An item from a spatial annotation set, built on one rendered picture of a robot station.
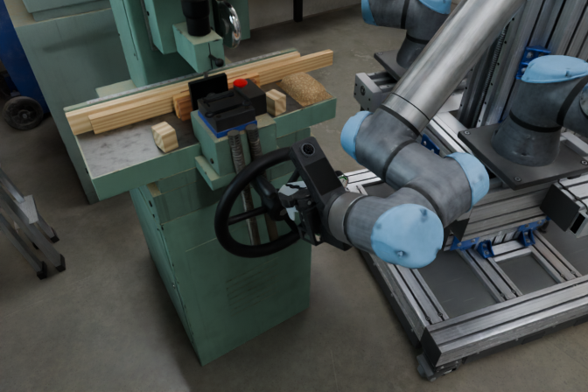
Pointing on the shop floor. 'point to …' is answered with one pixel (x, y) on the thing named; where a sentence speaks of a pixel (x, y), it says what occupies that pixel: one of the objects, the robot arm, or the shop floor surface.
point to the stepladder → (25, 206)
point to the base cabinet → (225, 275)
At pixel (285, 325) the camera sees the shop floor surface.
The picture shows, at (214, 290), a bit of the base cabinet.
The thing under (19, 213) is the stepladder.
